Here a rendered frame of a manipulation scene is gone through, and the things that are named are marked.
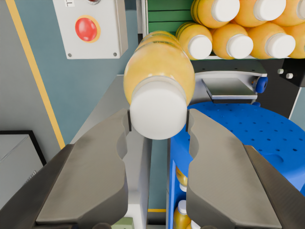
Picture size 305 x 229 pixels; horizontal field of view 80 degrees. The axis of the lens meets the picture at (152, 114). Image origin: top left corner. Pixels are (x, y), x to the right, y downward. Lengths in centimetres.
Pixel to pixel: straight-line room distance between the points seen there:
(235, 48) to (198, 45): 7
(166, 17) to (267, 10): 25
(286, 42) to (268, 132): 18
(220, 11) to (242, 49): 8
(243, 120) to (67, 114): 161
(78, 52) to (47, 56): 135
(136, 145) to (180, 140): 34
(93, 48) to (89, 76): 126
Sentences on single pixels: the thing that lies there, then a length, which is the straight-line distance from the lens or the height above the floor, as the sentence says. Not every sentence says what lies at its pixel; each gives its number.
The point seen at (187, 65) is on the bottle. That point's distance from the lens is 16.
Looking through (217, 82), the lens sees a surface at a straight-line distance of 53.
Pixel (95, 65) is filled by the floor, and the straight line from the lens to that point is 157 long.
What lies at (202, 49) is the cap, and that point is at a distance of 36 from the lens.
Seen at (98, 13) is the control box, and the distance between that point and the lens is 35.
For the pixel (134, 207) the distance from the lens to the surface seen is 53.
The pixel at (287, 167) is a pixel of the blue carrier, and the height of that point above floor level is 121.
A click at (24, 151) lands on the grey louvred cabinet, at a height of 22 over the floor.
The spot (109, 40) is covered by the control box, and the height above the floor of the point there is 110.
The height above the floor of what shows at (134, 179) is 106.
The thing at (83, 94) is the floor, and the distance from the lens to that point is 171.
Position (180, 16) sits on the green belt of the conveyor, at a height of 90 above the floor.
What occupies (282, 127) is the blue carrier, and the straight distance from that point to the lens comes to 49.
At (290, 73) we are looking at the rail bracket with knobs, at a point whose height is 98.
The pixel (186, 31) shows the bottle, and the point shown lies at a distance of 40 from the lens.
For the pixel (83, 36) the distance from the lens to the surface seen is 35.
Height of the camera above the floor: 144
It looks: 60 degrees down
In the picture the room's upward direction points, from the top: 175 degrees counter-clockwise
